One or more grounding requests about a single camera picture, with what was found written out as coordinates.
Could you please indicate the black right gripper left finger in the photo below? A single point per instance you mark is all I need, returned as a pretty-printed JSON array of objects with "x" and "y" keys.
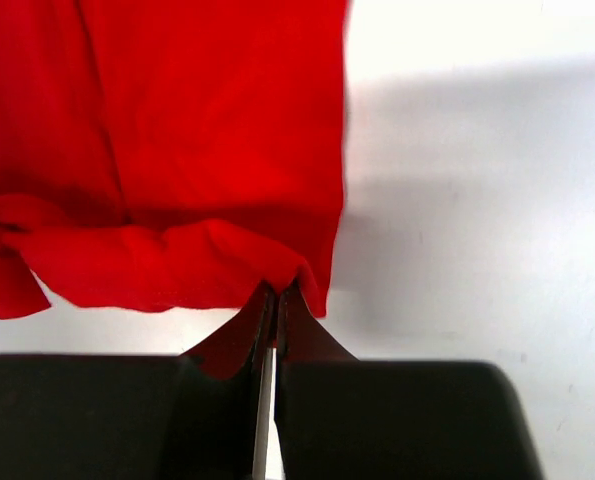
[{"x": 201, "y": 414}]

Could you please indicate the red t shirt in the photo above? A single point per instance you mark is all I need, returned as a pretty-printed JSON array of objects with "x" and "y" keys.
[{"x": 162, "y": 154}]

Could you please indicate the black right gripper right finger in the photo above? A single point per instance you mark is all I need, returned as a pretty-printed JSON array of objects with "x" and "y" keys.
[{"x": 339, "y": 417}]

